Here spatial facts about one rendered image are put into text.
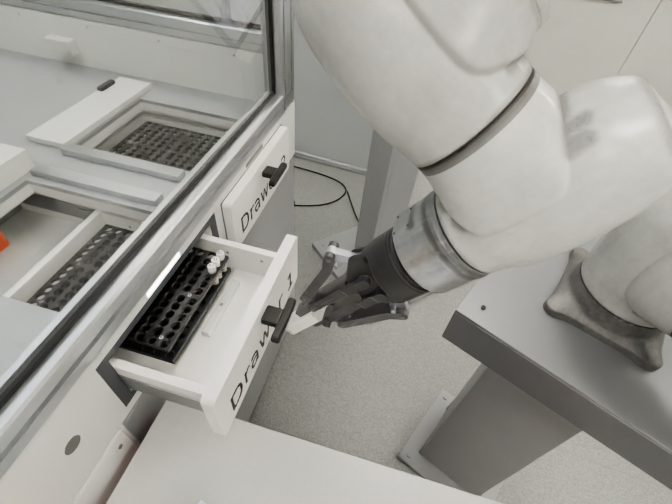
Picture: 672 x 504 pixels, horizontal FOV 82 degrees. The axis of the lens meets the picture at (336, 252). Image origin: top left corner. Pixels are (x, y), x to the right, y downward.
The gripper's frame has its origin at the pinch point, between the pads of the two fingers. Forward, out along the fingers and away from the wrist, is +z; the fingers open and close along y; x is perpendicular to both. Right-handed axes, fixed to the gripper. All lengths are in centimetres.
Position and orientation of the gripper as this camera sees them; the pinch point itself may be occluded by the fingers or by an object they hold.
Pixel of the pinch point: (306, 316)
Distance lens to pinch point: 53.4
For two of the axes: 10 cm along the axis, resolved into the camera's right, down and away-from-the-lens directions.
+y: -7.5, -5.9, -3.2
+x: -2.6, 7.0, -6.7
